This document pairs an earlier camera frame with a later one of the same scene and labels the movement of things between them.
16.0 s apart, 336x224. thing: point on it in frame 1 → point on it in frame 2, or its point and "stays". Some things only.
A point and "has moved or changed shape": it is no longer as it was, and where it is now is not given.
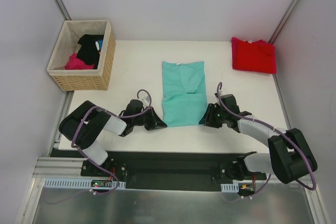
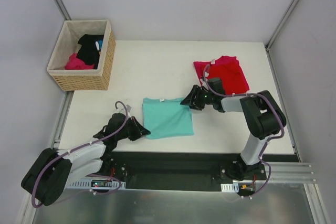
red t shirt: [256, 56] → [229, 70]
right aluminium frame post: [292, 7] stays
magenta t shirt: [74, 63] stays
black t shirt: [88, 52] stays
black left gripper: [151, 119] → [134, 129]
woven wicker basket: [83, 80] stays
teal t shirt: [184, 97] has moved or changed shape
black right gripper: [211, 117] → [196, 98]
